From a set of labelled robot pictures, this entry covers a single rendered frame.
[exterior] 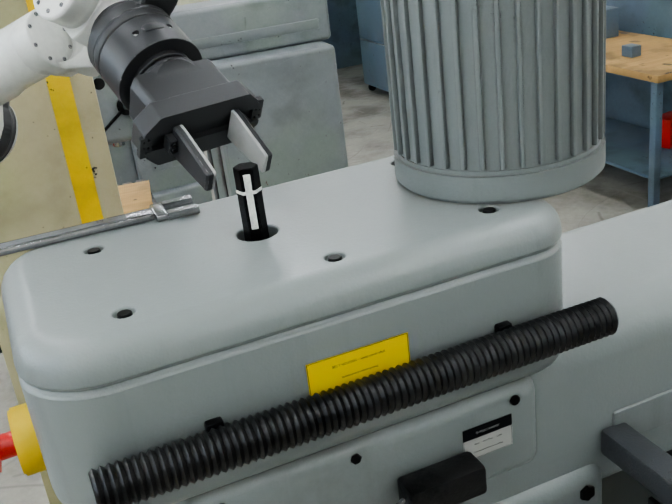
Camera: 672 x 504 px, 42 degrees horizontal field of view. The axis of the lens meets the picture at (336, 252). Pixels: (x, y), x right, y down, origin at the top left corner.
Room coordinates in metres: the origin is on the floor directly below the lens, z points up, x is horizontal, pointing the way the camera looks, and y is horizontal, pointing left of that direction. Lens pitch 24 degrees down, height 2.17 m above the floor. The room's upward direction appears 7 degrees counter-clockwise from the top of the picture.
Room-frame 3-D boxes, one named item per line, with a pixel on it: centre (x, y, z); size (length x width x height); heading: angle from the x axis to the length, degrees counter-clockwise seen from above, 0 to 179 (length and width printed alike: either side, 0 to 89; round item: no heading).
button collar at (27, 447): (0.63, 0.28, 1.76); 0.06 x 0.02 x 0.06; 21
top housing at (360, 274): (0.72, 0.05, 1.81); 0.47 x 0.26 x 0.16; 111
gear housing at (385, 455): (0.73, 0.03, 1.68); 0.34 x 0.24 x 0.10; 111
